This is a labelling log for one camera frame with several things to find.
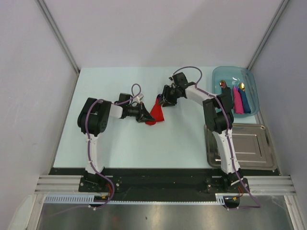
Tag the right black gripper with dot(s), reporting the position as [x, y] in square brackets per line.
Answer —
[166, 97]

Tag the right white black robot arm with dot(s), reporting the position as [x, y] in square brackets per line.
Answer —
[218, 119]

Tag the stainless steel tray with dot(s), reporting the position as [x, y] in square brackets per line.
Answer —
[252, 147]

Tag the navy rolled napkin bundle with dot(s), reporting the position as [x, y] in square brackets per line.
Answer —
[244, 99]

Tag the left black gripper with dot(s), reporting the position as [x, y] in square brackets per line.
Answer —
[147, 117]

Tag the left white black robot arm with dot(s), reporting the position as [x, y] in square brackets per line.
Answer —
[93, 120]

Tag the pink rolled napkin bundle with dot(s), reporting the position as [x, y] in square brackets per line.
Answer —
[238, 107]

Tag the white slotted cable duct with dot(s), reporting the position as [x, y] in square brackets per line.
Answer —
[90, 200]

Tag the blue transparent plastic bin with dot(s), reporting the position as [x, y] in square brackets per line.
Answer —
[234, 76]

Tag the black rolled napkin bundle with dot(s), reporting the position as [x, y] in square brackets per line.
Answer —
[227, 95]

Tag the aluminium rail profile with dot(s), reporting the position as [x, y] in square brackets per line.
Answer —
[259, 185]

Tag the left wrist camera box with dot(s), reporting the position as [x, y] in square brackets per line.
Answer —
[140, 97]

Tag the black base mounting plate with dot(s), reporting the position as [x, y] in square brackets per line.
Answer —
[162, 185]

